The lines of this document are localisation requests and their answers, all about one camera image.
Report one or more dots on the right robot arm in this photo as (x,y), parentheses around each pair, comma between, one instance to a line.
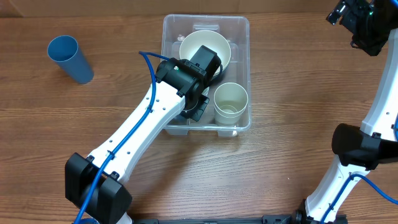
(360,149)

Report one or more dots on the cream bowl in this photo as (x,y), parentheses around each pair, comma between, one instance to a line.
(211,40)

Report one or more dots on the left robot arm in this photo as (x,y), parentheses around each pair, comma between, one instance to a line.
(95,183)

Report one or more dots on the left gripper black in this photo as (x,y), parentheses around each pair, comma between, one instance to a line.
(196,94)

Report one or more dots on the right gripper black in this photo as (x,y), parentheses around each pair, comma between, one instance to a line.
(351,22)

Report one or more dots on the cream tall cup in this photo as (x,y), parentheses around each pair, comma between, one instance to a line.
(228,109)
(230,94)

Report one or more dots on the dark blue tall cup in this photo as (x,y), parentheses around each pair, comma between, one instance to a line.
(65,51)

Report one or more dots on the clear plastic storage container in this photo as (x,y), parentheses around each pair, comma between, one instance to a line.
(236,31)

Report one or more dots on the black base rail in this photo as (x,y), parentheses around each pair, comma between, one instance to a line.
(265,219)

